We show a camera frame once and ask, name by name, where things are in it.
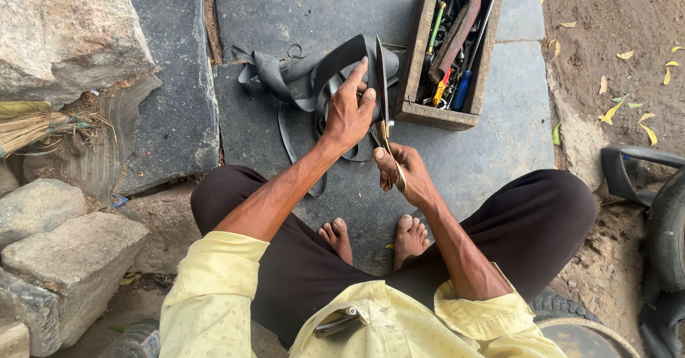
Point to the black motorcycle tyre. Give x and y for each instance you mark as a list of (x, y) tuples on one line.
[(655, 240)]

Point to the grey stone block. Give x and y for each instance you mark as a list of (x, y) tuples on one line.
[(75, 261)]

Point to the rusty flat file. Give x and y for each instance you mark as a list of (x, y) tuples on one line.
[(455, 40)]

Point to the person's right foot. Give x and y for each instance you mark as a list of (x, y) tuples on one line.
[(409, 240)]

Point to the person's right hand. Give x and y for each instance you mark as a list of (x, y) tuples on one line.
[(409, 173)]

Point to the person's foot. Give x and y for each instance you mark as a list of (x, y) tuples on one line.
[(338, 240), (409, 240)]

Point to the black rubber tyre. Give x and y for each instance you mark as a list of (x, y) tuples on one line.
[(562, 305)]

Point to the black phone in pocket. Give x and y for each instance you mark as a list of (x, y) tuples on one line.
[(337, 321)]

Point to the wooden tool box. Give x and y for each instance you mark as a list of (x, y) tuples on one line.
[(423, 80)]

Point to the black rubber tube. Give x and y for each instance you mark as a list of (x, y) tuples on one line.
[(315, 77)]

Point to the small grey rock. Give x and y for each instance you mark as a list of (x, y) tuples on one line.
[(37, 208)]

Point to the large grey boulder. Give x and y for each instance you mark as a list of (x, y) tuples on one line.
[(64, 26)]

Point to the long metal rod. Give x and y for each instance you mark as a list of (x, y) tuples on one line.
[(483, 29)]

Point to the person's left hand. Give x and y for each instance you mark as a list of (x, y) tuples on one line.
[(345, 117)]

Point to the clear plastic bottle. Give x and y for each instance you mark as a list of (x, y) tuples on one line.
[(134, 342)]

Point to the straw broom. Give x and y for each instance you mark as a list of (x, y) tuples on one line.
[(32, 125)]

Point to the person's left foot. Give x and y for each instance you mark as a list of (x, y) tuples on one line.
[(338, 240)]

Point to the dark stone slab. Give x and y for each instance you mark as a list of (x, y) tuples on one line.
[(171, 80)]

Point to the person's yellow shirt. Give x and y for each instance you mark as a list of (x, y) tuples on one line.
[(342, 315)]

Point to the person's dark trousers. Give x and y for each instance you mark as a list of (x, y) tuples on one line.
[(321, 261)]

